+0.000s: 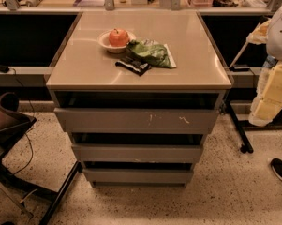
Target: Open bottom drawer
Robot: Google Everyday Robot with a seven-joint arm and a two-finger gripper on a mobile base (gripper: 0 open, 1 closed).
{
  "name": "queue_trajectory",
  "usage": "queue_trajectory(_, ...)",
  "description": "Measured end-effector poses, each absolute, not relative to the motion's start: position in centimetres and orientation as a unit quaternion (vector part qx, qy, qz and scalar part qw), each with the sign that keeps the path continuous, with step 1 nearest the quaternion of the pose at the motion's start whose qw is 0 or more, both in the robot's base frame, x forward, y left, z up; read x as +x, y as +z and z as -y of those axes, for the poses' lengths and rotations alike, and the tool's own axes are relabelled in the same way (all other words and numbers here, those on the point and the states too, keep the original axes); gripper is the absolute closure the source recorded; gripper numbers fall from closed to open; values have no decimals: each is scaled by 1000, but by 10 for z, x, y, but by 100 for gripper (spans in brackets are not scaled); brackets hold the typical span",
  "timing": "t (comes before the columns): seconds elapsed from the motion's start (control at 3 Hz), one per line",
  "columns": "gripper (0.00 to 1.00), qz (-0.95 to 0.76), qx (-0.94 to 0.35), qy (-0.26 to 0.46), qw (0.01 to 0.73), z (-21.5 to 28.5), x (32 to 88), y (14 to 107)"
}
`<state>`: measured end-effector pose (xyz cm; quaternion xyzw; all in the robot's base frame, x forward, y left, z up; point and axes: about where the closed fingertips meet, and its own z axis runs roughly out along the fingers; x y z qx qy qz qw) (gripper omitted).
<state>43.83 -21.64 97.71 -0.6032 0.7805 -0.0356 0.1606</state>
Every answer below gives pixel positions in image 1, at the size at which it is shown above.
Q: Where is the grey top drawer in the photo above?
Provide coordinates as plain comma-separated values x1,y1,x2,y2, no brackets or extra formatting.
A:
54,108,218,134

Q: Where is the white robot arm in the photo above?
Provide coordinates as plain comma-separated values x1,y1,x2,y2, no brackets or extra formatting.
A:
246,6,282,127

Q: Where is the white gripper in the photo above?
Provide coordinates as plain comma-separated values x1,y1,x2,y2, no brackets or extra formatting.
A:
246,20,282,127

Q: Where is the black device on ledge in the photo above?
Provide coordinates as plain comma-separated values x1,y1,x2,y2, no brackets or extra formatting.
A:
0,65,9,73

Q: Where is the white stick with black base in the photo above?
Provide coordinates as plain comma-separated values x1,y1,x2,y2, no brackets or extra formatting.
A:
229,41,249,70

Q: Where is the brown office chair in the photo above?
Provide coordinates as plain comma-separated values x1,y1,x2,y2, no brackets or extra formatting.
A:
0,92,82,225

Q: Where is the black table leg frame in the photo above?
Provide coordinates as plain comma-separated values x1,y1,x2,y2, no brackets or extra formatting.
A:
225,101,282,154

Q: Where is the red apple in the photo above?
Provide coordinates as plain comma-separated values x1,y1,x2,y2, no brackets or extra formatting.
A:
109,28,129,47

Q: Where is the grey drawer cabinet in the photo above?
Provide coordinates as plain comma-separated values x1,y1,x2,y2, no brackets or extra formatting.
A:
45,10,233,188

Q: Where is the black floor cable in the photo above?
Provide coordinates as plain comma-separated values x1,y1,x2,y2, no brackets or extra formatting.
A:
8,67,36,176

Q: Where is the grey bottom drawer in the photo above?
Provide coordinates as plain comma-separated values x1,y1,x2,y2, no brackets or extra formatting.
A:
83,169,193,184

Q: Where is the white bowl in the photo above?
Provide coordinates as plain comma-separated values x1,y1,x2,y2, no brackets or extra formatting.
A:
97,31,126,54

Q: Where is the black snack wrapper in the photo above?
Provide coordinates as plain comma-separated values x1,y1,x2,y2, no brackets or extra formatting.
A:
115,56,151,76

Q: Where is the grey middle drawer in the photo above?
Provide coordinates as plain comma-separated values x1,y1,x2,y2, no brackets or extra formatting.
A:
72,143,202,163

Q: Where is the green chip bag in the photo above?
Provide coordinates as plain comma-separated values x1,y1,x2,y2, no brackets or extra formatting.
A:
126,39,176,68

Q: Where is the grey drawer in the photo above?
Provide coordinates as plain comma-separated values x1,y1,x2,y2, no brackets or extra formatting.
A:
83,169,193,184
72,143,202,163
54,108,218,134

